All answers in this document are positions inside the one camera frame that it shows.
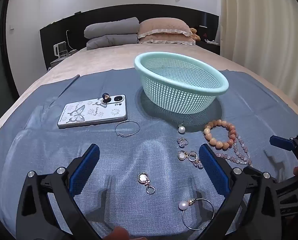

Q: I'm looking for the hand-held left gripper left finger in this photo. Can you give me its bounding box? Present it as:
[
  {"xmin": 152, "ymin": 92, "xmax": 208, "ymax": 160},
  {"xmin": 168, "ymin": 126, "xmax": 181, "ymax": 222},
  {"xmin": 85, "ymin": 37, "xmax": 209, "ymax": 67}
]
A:
[{"xmin": 16, "ymin": 144, "xmax": 102, "ymax": 240}]

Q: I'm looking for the pink frilled pillow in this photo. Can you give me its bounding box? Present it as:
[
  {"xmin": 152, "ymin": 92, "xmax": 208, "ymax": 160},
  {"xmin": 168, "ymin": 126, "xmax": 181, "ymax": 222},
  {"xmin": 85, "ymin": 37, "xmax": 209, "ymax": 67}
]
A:
[
  {"xmin": 139, "ymin": 34, "xmax": 197, "ymax": 46},
  {"xmin": 138, "ymin": 18, "xmax": 192, "ymax": 39}
]

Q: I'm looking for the white nightstand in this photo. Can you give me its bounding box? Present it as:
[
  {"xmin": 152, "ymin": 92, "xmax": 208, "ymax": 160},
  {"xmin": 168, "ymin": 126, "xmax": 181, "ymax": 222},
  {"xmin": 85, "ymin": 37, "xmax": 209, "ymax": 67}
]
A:
[{"xmin": 50, "ymin": 51, "xmax": 79, "ymax": 68}]

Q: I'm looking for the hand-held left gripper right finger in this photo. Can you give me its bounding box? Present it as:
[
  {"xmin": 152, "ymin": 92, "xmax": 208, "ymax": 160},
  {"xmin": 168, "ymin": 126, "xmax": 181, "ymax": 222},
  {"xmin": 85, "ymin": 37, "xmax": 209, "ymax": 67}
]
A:
[{"xmin": 199, "ymin": 144, "xmax": 281, "ymax": 240}]

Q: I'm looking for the phone with butterfly case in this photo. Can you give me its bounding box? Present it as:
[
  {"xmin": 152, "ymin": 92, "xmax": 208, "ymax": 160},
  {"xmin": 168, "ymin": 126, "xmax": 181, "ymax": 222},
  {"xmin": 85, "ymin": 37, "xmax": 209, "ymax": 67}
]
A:
[{"xmin": 57, "ymin": 94, "xmax": 128, "ymax": 129}]

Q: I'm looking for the blue cloth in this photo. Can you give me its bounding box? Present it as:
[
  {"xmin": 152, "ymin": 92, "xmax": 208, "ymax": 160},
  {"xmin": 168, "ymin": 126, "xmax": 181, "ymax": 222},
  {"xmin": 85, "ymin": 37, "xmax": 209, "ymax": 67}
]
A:
[{"xmin": 0, "ymin": 69, "xmax": 298, "ymax": 240}]

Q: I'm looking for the thin silver bangle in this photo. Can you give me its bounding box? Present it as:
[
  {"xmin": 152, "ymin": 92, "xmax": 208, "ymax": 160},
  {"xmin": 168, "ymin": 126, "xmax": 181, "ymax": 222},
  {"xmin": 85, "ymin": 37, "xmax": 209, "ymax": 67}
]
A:
[{"xmin": 115, "ymin": 120, "xmax": 141, "ymax": 137}]

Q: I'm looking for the peach bead bracelet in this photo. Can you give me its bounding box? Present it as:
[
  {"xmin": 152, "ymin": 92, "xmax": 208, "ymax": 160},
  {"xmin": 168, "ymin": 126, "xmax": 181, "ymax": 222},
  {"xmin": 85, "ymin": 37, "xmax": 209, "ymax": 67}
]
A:
[{"xmin": 203, "ymin": 120, "xmax": 237, "ymax": 148}]

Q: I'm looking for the person's left hand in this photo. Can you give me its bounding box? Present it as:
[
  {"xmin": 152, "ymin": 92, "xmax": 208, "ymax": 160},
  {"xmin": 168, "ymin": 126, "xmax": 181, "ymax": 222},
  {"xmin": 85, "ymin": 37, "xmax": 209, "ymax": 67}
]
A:
[{"xmin": 106, "ymin": 226, "xmax": 130, "ymax": 240}]

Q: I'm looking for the silver round pendant charm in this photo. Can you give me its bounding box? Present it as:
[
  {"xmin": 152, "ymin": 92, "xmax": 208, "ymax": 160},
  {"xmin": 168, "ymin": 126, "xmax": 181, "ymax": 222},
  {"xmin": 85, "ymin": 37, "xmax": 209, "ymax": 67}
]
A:
[{"xmin": 138, "ymin": 172, "xmax": 156, "ymax": 195}]

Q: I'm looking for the white charger cable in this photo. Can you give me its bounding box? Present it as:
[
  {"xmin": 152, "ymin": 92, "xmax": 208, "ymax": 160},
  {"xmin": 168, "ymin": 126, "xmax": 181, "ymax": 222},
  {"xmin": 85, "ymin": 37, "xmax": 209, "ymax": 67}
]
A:
[{"xmin": 66, "ymin": 30, "xmax": 76, "ymax": 52}]

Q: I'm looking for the small white appliance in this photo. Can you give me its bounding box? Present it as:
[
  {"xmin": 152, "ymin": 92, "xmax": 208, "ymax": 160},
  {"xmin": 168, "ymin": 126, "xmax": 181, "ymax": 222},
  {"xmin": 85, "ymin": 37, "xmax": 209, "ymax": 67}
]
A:
[{"xmin": 54, "ymin": 42, "xmax": 67, "ymax": 57}]

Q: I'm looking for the pink crystal bead bracelet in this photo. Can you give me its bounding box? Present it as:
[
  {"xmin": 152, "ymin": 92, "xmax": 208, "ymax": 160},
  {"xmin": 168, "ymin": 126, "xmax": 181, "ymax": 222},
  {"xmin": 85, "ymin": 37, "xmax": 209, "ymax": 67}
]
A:
[{"xmin": 215, "ymin": 134, "xmax": 254, "ymax": 167}]

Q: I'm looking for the cream curtain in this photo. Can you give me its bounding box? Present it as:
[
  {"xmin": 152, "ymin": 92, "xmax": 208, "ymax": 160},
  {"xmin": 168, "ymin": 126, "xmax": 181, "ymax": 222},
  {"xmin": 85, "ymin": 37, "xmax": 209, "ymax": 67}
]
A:
[{"xmin": 218, "ymin": 0, "xmax": 298, "ymax": 113}]

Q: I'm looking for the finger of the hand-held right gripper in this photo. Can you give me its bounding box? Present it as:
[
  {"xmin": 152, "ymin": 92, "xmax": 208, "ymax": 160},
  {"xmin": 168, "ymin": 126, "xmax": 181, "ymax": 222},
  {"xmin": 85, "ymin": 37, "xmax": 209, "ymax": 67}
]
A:
[
  {"xmin": 275, "ymin": 176, "xmax": 298, "ymax": 217},
  {"xmin": 269, "ymin": 134, "xmax": 298, "ymax": 153}
]

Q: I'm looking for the grey folded blanket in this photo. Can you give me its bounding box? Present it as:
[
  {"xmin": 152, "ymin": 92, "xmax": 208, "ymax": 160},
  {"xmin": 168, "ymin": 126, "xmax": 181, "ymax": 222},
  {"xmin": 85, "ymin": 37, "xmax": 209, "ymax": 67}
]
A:
[
  {"xmin": 84, "ymin": 17, "xmax": 140, "ymax": 40},
  {"xmin": 86, "ymin": 34, "xmax": 139, "ymax": 51}
]

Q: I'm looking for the dark nightstand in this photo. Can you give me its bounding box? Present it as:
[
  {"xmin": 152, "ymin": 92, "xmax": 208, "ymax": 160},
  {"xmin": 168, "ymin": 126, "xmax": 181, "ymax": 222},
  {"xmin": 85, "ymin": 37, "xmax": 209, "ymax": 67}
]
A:
[{"xmin": 196, "ymin": 39, "xmax": 221, "ymax": 55}]

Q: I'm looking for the bed with beige bedspread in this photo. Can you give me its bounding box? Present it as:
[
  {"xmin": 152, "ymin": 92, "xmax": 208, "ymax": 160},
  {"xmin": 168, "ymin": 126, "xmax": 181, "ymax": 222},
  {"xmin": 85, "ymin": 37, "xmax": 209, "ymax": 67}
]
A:
[{"xmin": 0, "ymin": 41, "xmax": 298, "ymax": 145}]

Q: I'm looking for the pearl hoop earring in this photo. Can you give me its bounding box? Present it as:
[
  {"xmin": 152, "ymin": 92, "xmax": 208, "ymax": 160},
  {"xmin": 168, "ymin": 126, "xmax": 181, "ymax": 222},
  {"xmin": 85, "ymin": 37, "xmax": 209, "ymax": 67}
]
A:
[{"xmin": 178, "ymin": 198, "xmax": 215, "ymax": 230}]

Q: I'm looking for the mint green plastic basket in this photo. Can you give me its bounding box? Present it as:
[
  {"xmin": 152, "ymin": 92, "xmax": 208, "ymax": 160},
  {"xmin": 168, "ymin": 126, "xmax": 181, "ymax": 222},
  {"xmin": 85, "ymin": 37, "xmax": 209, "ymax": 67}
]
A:
[{"xmin": 134, "ymin": 52, "xmax": 229, "ymax": 113}]

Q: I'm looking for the black headboard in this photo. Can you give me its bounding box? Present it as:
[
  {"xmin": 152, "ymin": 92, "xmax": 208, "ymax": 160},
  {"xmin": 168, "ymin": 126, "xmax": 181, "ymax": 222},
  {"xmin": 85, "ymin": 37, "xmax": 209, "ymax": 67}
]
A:
[{"xmin": 39, "ymin": 4, "xmax": 220, "ymax": 72}]

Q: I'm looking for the brown teddy bear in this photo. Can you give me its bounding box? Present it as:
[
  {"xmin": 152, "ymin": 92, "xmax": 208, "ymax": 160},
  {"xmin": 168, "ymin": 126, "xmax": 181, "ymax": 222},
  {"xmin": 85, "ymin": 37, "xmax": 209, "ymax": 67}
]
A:
[{"xmin": 190, "ymin": 27, "xmax": 201, "ymax": 41}]

